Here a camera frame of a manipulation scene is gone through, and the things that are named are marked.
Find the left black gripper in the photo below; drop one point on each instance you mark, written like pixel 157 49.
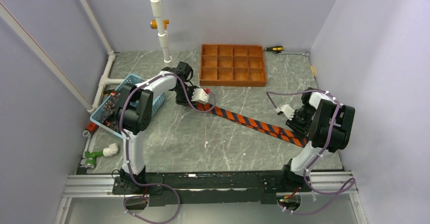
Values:
pixel 181 101

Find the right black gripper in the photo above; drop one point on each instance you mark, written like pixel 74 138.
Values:
pixel 292 124

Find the orange navy striped tie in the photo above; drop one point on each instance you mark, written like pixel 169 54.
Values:
pixel 272 130

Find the brown compartment tray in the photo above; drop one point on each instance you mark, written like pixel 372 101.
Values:
pixel 232 65

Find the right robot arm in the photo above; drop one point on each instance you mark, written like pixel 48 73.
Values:
pixel 325 122

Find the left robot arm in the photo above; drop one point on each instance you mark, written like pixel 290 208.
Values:
pixel 134 108

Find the dark patterned ties pile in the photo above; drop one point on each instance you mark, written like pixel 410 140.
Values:
pixel 109 119

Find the silver wrench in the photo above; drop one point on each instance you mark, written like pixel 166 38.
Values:
pixel 305 53

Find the orange black screwdriver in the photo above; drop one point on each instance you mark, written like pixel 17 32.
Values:
pixel 275 49

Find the white pvc pipe stand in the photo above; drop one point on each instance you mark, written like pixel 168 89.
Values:
pixel 157 9

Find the green white pipe fitting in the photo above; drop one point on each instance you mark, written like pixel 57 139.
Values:
pixel 91 157

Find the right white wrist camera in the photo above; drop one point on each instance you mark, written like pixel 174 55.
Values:
pixel 286 110

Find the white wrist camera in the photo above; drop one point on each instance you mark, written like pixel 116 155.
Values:
pixel 200 95
pixel 286 110

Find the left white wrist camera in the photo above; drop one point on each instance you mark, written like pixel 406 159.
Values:
pixel 200 95

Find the white corner pipe frame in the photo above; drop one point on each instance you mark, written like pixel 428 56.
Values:
pixel 109 53

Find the white diagonal wall pipe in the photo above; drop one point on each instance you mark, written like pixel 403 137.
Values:
pixel 16 26

